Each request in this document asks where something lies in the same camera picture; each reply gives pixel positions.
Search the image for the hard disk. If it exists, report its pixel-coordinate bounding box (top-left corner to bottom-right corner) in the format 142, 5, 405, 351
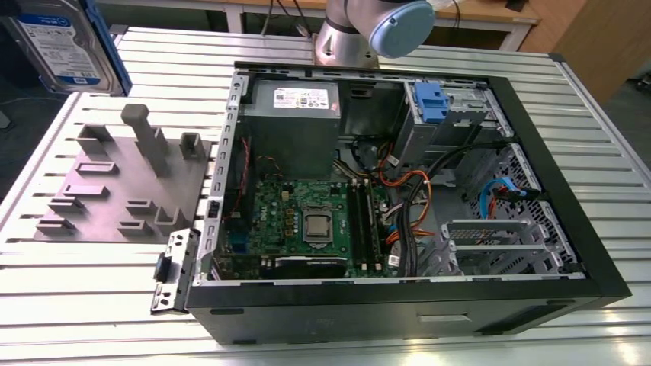
3, 3, 131, 96

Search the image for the metal disk bay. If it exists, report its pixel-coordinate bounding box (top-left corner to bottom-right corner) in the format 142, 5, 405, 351
439, 219, 585, 278

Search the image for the CPU socket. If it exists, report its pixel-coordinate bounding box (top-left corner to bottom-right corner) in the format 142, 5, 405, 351
299, 204, 340, 251

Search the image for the silver CPU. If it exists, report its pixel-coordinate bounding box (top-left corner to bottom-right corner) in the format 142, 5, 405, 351
303, 216, 335, 237

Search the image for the grey power supply unit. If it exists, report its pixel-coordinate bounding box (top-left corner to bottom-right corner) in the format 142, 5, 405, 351
238, 79, 342, 182

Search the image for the green motherboard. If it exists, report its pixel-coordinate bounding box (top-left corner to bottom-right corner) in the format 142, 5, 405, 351
211, 177, 403, 281

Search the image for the green RAM stick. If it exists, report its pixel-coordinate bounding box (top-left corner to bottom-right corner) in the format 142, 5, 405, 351
362, 178, 383, 272

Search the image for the black graphics card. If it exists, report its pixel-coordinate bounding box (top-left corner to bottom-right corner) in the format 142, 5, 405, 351
258, 254, 351, 280

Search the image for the metal optical drive cage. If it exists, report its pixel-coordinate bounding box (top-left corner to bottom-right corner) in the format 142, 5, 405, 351
395, 79, 513, 171

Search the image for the blue drive latch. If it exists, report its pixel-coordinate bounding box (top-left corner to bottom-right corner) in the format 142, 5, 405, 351
414, 82, 453, 125

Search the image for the black open PC case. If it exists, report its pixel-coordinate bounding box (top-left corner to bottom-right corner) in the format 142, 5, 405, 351
183, 59, 633, 346

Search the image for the grey parts rack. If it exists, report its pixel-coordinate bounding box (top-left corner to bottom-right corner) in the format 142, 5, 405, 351
34, 103, 218, 245

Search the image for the brown wooden cabinet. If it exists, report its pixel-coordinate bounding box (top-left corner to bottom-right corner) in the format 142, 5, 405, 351
523, 0, 651, 104

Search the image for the yellow black wire bundle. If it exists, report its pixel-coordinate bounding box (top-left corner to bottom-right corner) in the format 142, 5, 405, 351
332, 159, 375, 181

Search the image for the red black twisted wire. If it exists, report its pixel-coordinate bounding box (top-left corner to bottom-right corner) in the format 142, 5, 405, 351
236, 135, 255, 220

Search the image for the orange wire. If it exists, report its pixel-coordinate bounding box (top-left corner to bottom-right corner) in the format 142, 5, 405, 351
379, 170, 435, 245

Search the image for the black cable bundle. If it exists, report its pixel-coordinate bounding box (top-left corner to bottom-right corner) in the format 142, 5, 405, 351
395, 140, 510, 276

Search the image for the blue data wire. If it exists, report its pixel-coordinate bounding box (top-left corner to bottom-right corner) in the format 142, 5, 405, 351
478, 178, 517, 220

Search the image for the black power wire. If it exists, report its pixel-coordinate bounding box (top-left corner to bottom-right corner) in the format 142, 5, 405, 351
501, 188, 542, 200

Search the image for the wooden desk white frame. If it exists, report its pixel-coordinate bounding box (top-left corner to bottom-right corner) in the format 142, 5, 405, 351
431, 0, 541, 50
96, 0, 327, 34

